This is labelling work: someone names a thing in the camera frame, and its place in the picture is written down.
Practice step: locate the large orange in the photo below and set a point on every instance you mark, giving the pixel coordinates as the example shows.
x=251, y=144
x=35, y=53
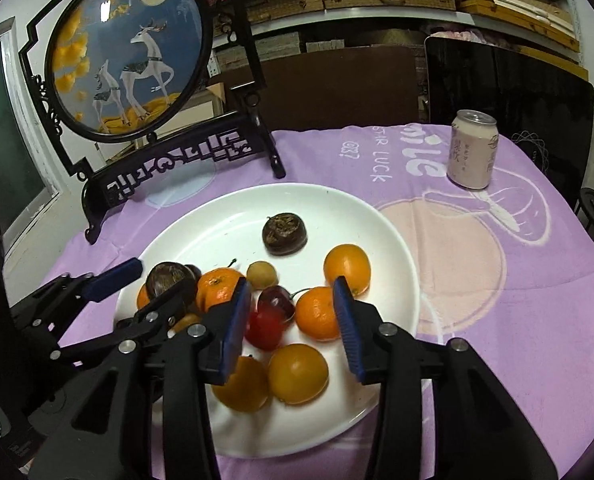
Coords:
x=142, y=299

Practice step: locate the small orange citrus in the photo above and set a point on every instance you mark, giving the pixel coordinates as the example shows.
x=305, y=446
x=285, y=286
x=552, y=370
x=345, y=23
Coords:
x=315, y=315

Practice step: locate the dark purple plum with stem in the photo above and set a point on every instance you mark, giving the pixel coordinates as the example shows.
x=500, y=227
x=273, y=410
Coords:
x=280, y=299

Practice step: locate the purple printed tablecloth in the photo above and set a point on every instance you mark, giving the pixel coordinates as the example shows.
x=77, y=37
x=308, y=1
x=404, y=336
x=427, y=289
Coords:
x=510, y=269

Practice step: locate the oval orange kumquat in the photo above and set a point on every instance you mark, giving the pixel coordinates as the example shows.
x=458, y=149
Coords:
x=349, y=261

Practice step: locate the pale pink drink can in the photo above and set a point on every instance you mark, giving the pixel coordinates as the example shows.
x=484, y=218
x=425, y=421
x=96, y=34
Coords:
x=473, y=149

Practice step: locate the round deer embroidery screen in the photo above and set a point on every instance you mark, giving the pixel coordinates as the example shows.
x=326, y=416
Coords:
x=117, y=71

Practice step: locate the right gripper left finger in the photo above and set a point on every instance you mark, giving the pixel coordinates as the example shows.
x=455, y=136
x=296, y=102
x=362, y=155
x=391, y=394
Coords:
x=105, y=431

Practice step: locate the yellow-green tomato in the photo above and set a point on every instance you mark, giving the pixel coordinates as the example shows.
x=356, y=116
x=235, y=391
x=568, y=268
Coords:
x=247, y=389
x=297, y=373

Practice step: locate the red cherry tomato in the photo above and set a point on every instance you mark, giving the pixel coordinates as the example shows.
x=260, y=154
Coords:
x=265, y=329

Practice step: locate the black chair back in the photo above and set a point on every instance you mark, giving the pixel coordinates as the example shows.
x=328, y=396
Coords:
x=546, y=111

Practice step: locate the wooden shelf with boxes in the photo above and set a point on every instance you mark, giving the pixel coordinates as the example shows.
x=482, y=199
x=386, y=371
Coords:
x=546, y=29

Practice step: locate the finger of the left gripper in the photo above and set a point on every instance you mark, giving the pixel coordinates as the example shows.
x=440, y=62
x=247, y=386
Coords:
x=60, y=301
x=156, y=318

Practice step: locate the tan longan fruit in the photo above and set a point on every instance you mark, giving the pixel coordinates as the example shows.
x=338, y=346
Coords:
x=261, y=275

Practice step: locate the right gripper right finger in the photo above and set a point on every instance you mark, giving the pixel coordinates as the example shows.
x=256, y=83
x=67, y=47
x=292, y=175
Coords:
x=480, y=432

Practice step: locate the white oval plate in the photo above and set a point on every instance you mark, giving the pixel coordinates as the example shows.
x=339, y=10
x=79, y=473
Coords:
x=227, y=233

